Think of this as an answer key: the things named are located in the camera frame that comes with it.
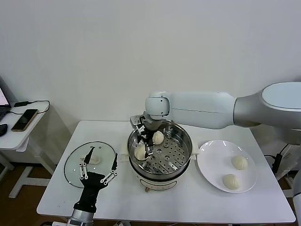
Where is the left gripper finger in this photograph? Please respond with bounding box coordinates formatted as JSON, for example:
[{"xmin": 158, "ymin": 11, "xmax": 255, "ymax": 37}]
[
  {"xmin": 100, "ymin": 153, "xmax": 119, "ymax": 186},
  {"xmin": 79, "ymin": 146, "xmax": 95, "ymax": 181}
]

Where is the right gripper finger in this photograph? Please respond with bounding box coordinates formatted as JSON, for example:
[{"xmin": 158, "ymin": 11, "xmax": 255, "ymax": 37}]
[
  {"xmin": 135, "ymin": 124, "xmax": 145, "ymax": 145},
  {"xmin": 145, "ymin": 141, "xmax": 156, "ymax": 161}
]

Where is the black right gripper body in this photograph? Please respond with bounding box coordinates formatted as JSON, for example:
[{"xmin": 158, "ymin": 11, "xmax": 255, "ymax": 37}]
[{"xmin": 141, "ymin": 127, "xmax": 155, "ymax": 144}]

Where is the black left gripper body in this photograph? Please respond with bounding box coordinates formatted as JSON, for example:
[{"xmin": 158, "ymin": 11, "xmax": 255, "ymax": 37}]
[{"xmin": 73, "ymin": 171, "xmax": 109, "ymax": 212}]

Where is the glass lid with white handle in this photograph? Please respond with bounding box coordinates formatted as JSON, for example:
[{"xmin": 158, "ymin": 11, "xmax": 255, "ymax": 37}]
[{"xmin": 63, "ymin": 141, "xmax": 118, "ymax": 189}]

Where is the white steamed baozi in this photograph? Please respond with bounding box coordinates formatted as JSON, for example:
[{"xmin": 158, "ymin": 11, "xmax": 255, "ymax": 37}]
[
  {"xmin": 222, "ymin": 173, "xmax": 241, "ymax": 190},
  {"xmin": 134, "ymin": 144, "xmax": 151, "ymax": 161},
  {"xmin": 230, "ymin": 155, "xmax": 249, "ymax": 170},
  {"xmin": 151, "ymin": 131, "xmax": 165, "ymax": 145}
]

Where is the stainless steel steamer basket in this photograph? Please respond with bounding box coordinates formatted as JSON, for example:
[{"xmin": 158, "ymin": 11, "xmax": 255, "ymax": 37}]
[{"xmin": 127, "ymin": 120, "xmax": 192, "ymax": 181}]

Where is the steel steamer pot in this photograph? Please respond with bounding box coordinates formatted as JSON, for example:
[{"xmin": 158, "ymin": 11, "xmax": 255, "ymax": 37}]
[{"xmin": 120, "ymin": 138, "xmax": 199, "ymax": 194}]

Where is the white round plate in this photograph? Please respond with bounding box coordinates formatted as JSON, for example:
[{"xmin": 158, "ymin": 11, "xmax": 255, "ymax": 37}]
[{"xmin": 197, "ymin": 140, "xmax": 257, "ymax": 194}]

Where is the smartphone with gold edge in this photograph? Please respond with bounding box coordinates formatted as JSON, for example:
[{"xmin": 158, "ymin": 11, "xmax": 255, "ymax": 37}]
[{"xmin": 11, "ymin": 109, "xmax": 39, "ymax": 132}]

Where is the white side table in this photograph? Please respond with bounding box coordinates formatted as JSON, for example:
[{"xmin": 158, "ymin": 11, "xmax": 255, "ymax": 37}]
[{"xmin": 0, "ymin": 100, "xmax": 57, "ymax": 200}]

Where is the black laptop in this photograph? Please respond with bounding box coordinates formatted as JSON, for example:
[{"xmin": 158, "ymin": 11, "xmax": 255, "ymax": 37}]
[{"xmin": 0, "ymin": 76, "xmax": 12, "ymax": 121}]

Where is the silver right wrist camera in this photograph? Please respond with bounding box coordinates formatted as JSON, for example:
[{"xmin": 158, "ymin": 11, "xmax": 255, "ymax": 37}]
[{"xmin": 129, "ymin": 114, "xmax": 145, "ymax": 129}]

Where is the thin black charging cable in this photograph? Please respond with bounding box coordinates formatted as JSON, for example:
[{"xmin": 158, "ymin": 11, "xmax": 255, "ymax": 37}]
[{"xmin": 6, "ymin": 100, "xmax": 50, "ymax": 116}]

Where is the black cable with inline adapter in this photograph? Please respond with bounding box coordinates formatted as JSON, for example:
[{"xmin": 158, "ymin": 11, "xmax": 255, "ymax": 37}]
[{"xmin": 263, "ymin": 143, "xmax": 292, "ymax": 174}]

